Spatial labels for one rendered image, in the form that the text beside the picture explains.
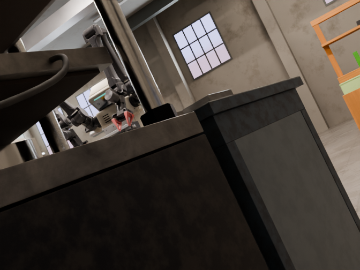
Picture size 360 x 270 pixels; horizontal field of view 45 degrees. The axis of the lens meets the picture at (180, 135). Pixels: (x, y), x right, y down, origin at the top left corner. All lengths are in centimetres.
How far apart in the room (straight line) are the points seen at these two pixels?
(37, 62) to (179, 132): 37
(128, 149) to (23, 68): 29
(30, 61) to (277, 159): 83
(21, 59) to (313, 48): 1123
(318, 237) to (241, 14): 1124
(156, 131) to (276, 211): 50
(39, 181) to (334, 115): 1138
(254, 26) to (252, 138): 1107
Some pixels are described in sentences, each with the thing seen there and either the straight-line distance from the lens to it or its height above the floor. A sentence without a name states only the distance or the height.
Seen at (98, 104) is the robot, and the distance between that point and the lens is 283.
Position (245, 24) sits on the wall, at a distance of 1247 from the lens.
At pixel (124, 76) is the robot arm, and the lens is 262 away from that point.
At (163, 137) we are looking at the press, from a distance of 102.
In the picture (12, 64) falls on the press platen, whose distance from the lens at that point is 100.
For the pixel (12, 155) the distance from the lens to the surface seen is 146.
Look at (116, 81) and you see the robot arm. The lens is 252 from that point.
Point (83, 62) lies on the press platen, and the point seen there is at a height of 100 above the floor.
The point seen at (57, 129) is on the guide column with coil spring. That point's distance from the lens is 143.
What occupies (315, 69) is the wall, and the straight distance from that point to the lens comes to 1200.
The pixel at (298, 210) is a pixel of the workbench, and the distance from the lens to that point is 146.
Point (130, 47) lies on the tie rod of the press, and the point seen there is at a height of 100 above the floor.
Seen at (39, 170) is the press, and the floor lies 76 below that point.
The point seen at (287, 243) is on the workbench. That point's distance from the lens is 135.
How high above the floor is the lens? 66
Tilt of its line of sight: 4 degrees up
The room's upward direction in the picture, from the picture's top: 25 degrees counter-clockwise
